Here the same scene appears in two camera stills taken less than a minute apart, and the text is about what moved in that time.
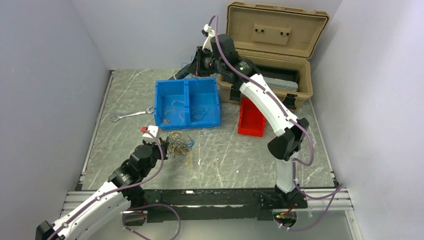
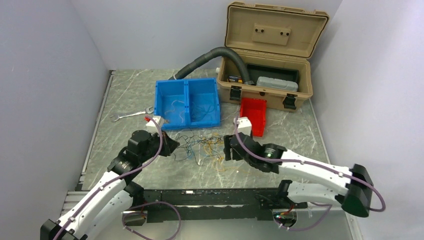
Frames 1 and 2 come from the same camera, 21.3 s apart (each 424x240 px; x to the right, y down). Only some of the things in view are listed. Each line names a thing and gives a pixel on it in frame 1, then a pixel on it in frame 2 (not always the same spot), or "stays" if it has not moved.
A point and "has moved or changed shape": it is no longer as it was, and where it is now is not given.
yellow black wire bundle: (177, 144) has moved or changed shape
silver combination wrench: (147, 111) stays
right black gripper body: (212, 65) -> (236, 155)
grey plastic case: (281, 85) stays
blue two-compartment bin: (187, 103) stays
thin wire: (174, 109) stays
